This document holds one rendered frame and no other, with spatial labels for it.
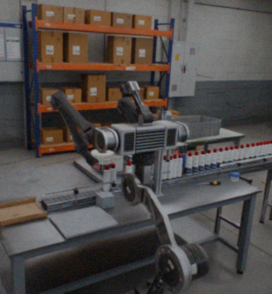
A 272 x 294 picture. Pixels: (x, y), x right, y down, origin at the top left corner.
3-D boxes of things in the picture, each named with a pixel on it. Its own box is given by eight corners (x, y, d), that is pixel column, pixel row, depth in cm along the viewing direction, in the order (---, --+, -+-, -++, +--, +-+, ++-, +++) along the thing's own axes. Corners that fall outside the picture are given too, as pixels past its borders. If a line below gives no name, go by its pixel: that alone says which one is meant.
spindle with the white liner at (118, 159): (119, 171, 315) (121, 138, 307) (124, 174, 308) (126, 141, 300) (110, 172, 311) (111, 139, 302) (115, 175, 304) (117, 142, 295)
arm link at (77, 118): (45, 91, 219) (59, 83, 222) (49, 103, 231) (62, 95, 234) (89, 142, 205) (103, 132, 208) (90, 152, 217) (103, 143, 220)
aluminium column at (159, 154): (157, 192, 286) (163, 110, 267) (160, 194, 282) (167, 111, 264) (152, 193, 284) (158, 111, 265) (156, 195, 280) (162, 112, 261)
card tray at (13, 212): (35, 201, 259) (35, 196, 257) (47, 216, 238) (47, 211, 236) (-9, 210, 243) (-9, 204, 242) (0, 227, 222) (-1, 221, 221)
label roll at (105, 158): (86, 166, 324) (87, 151, 320) (104, 162, 336) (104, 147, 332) (99, 172, 309) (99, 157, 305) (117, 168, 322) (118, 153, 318)
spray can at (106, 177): (107, 188, 276) (108, 163, 270) (110, 190, 272) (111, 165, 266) (101, 189, 273) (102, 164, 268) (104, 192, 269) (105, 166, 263)
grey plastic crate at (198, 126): (199, 129, 533) (200, 115, 526) (219, 135, 502) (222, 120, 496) (169, 133, 499) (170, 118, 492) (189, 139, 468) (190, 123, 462)
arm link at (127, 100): (113, 97, 249) (123, 88, 252) (116, 108, 261) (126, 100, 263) (159, 134, 231) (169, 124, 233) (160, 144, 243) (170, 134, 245)
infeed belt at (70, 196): (211, 171, 339) (212, 167, 337) (218, 174, 332) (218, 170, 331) (42, 204, 252) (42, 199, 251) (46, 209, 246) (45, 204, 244)
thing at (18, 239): (168, 150, 410) (168, 149, 409) (262, 192, 304) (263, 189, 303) (-31, 178, 300) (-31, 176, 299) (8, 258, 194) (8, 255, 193)
